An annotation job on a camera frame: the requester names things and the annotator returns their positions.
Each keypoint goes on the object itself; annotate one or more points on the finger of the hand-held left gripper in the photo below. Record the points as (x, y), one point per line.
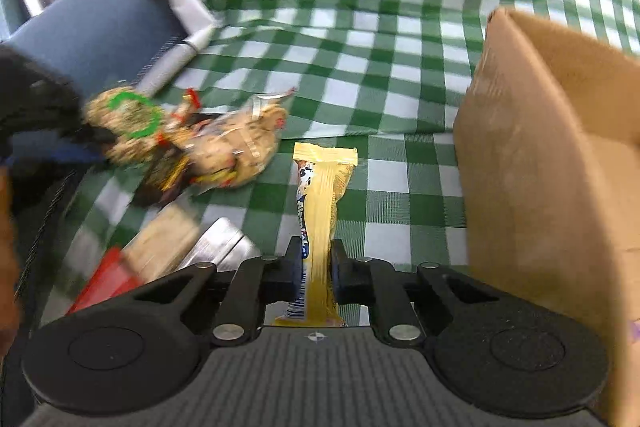
(92, 138)

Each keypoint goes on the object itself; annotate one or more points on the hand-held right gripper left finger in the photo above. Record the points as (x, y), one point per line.
(295, 272)

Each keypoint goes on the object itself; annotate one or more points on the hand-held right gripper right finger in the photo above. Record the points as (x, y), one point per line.
(339, 272)

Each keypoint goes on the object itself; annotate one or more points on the clear cookie packet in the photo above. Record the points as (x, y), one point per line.
(125, 127)
(235, 142)

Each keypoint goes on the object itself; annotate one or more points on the yellow snack bar packet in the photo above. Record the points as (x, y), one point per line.
(322, 207)

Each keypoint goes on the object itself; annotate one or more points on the dark brown cracker packet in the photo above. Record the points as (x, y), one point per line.
(160, 179)

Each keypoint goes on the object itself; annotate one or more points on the brown cardboard box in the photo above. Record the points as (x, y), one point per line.
(525, 157)

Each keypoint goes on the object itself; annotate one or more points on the person's left forearm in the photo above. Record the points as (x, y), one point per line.
(7, 257)

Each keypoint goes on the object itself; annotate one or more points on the silver foil snack packet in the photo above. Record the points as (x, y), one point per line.
(220, 239)

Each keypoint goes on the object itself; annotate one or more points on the grey marker pen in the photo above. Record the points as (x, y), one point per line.
(170, 62)

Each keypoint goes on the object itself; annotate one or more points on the tan snack packet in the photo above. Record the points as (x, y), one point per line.
(160, 242)

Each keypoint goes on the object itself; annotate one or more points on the red snack packet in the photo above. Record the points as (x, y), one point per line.
(107, 279)

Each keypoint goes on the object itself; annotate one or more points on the green checked tablecloth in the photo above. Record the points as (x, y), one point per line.
(375, 57)

